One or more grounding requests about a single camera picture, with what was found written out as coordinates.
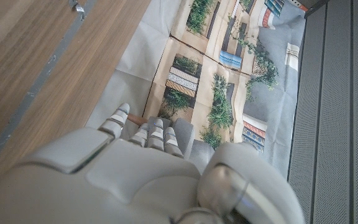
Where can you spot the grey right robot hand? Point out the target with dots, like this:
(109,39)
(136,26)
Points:
(104,186)

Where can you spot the printed garden backdrop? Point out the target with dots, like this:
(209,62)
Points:
(216,46)

